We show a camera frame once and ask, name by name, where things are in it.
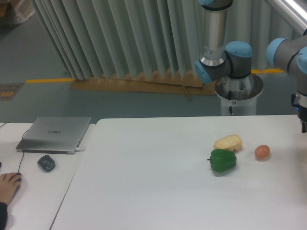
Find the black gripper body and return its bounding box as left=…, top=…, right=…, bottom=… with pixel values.
left=296, top=107, right=307, bottom=133

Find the black computer mouse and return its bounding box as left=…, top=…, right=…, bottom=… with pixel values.
left=14, top=172, right=22, bottom=182

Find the dark sleeve forearm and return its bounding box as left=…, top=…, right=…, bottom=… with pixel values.
left=0, top=202, right=8, bottom=230

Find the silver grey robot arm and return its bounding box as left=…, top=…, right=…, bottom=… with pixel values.
left=195, top=0, right=307, bottom=132

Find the person's hand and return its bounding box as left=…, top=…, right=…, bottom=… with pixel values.
left=0, top=172, right=21, bottom=205

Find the brown egg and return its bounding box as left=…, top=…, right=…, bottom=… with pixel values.
left=254, top=145, right=270, bottom=160

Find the beige bread roll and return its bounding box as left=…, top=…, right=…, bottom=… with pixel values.
left=213, top=134, right=243, bottom=152

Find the green bell pepper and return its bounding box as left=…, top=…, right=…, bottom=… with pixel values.
left=207, top=149, right=237, bottom=173

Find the brown cardboard sheet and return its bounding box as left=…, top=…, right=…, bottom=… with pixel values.
left=70, top=70, right=215, bottom=100

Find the grey-green folding curtain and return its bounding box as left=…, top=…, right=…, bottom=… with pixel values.
left=32, top=0, right=307, bottom=80

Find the white USB plug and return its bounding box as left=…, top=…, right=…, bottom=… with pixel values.
left=75, top=148, right=86, bottom=152

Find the silver closed laptop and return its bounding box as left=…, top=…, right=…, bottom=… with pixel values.
left=16, top=116, right=92, bottom=154

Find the dark grey small device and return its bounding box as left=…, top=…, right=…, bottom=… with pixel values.
left=37, top=155, right=56, bottom=173

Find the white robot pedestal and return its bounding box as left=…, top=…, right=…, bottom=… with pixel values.
left=214, top=73, right=263, bottom=116

